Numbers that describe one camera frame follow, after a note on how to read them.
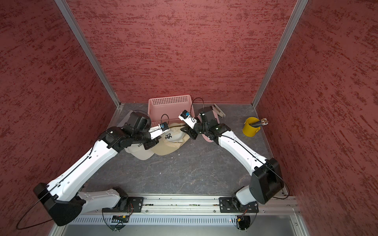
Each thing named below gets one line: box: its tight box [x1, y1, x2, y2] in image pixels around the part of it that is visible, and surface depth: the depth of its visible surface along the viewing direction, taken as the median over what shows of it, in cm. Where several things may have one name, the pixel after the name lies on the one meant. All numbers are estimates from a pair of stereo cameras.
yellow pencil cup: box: [242, 116, 261, 137], surface depth 97 cm
